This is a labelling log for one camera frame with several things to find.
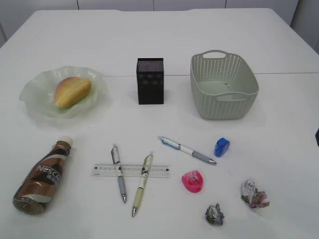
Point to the black mesh pen holder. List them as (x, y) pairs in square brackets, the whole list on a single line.
[(150, 81)]

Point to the small paper ball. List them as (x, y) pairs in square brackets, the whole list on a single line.
[(214, 215)]

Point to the beige grip patterned pen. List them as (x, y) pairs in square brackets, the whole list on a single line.
[(143, 180)]

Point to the transparent plastic ruler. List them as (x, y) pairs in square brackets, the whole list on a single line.
[(130, 170)]

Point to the light green plastic basket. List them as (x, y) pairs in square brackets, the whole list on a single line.
[(223, 85)]

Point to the grey grip patterned pen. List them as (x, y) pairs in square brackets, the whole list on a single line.
[(117, 163)]

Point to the pale green wavy plate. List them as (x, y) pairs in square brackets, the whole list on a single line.
[(38, 94)]

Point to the brown Nescafe coffee bottle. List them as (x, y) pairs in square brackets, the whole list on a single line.
[(40, 185)]

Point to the sugared bread roll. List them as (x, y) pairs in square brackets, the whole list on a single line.
[(71, 90)]

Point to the white pen with grey grip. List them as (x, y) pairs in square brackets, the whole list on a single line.
[(195, 154)]

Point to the pink pencil sharpener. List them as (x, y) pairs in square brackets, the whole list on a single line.
[(193, 181)]

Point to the blue pencil sharpener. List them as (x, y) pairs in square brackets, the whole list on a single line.
[(221, 147)]

